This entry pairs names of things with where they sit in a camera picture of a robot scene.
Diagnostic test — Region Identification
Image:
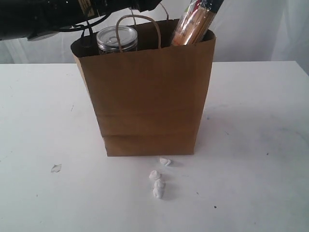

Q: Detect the large brown paper bag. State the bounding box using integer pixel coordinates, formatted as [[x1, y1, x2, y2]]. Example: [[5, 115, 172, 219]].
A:
[[70, 19, 216, 157]]

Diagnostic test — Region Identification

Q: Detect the spaghetti packet dark blue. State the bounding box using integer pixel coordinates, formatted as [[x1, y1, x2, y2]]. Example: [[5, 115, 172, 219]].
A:
[[171, 0, 224, 46]]

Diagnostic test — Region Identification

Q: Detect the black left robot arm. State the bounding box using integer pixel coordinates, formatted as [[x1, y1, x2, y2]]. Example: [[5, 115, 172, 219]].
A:
[[0, 0, 160, 41]]

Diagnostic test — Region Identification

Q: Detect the clear plastic scrap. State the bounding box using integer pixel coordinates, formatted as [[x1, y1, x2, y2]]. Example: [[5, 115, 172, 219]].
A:
[[51, 164, 62, 173]]

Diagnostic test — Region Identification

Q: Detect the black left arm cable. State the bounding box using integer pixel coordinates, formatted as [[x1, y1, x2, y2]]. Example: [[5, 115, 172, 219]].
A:
[[55, 9, 112, 39]]

